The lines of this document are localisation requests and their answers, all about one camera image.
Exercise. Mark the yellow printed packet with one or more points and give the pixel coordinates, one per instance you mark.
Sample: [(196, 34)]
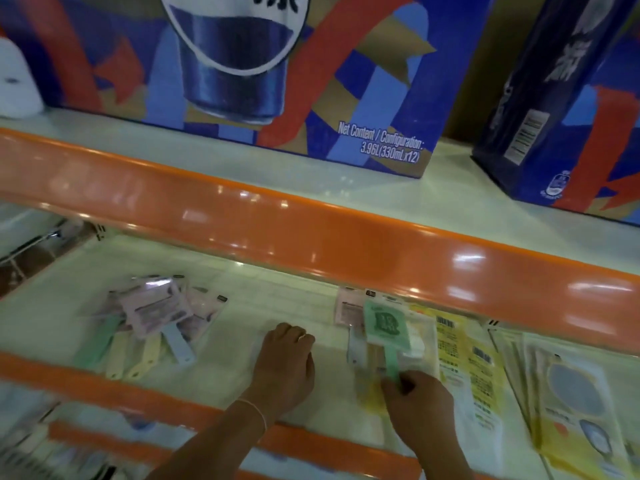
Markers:
[(482, 374)]

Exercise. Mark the person's left forearm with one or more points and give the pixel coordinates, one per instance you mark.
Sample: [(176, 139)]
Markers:
[(210, 452)]

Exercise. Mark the orange edged white shelf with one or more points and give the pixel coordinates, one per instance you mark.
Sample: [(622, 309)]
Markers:
[(350, 244)]

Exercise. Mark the white power adapter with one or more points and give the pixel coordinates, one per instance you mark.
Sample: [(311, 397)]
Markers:
[(20, 79)]

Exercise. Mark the person's left hand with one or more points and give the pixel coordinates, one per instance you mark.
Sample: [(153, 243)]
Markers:
[(285, 374)]

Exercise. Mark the blue printed drink carton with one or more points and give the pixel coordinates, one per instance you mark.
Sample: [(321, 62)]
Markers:
[(300, 69), (600, 119)]

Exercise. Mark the person's right hand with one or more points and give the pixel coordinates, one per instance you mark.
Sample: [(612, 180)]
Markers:
[(425, 414)]

